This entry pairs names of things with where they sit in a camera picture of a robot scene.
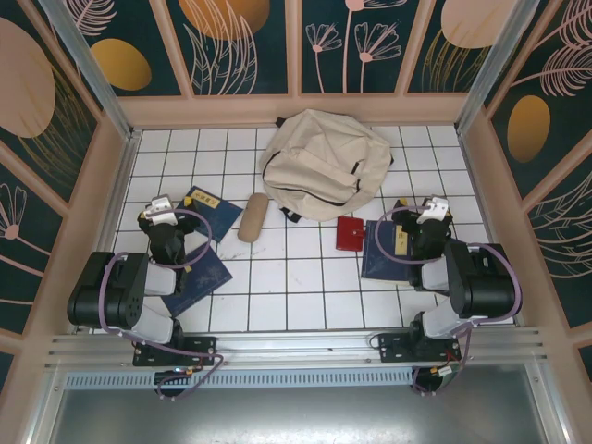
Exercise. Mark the dark blue book yellow label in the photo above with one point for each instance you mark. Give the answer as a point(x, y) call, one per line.
point(208, 277)
point(224, 217)
point(388, 270)

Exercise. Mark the red leather wallet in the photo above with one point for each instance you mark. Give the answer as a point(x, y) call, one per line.
point(350, 233)

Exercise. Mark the tan pencil case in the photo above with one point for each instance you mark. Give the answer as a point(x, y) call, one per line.
point(252, 217)

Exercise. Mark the beige canvas backpack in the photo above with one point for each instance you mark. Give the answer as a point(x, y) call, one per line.
point(319, 162)

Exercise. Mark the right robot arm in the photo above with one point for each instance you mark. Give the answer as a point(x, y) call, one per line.
point(481, 277)

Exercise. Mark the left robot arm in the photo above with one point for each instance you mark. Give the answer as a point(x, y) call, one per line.
point(115, 287)

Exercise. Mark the yellow power connector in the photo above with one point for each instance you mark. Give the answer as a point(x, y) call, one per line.
point(437, 371)
point(188, 371)

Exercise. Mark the grey metal plate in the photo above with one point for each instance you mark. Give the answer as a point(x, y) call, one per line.
point(296, 416)

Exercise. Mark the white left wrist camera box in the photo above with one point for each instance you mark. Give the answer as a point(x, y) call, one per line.
point(159, 210)

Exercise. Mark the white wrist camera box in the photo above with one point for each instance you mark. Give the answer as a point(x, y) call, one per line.
point(435, 208)
point(159, 210)

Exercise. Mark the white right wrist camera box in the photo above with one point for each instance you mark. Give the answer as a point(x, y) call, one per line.
point(435, 208)

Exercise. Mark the aluminium side rail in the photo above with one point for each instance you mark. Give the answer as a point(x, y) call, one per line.
point(120, 176)
point(478, 185)

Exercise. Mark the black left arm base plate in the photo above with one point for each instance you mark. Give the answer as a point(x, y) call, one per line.
point(203, 344)

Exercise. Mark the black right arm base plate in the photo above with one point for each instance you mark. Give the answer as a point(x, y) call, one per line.
point(393, 347)

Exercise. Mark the aluminium corner post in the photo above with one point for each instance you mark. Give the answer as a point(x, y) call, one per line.
point(92, 69)
point(490, 65)

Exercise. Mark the aluminium mounting rail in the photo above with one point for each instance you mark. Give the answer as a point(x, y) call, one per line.
point(296, 347)

